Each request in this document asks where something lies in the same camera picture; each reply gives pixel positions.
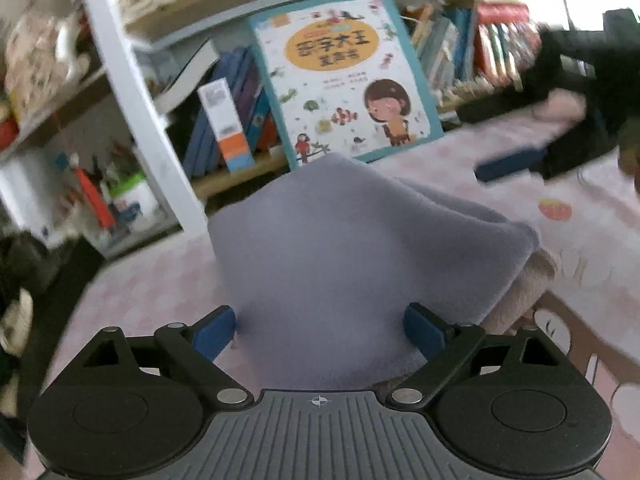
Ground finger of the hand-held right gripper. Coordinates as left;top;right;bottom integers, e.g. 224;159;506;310
475;147;548;183

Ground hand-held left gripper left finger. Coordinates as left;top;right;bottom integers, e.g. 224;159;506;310
75;306;253;410

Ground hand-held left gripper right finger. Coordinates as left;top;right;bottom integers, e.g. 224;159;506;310
386;302;568;410

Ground lilac and taupe knit sweater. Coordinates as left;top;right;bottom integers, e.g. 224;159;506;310
207;152;558;396

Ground pink plush toy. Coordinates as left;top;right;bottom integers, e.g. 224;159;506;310
531;89;588;122

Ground red boxed book set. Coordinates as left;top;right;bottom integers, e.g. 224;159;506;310
472;2;538;86

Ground row of thin colourful books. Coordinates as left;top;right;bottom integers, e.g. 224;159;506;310
405;4;481;106

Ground white pen can green lid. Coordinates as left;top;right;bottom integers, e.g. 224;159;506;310
107;172;161;231

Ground red tassel ornament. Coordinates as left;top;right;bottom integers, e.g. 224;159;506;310
70;154;116;231

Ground teal illustrated children's book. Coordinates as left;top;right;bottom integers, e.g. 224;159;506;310
248;0;445;170

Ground white and orange carton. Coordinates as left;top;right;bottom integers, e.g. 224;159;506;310
196;78;256;173

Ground white wooden bookshelf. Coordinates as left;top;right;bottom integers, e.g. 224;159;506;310
0;0;571;256

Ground white watch strap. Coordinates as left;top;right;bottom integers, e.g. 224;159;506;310
0;292;35;356

